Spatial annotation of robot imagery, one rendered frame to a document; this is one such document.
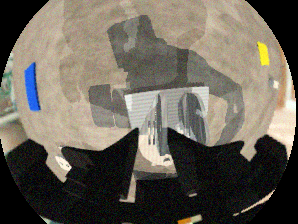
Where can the blue flat plate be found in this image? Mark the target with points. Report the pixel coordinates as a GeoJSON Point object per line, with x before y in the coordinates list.
{"type": "Point", "coordinates": [30, 77]}

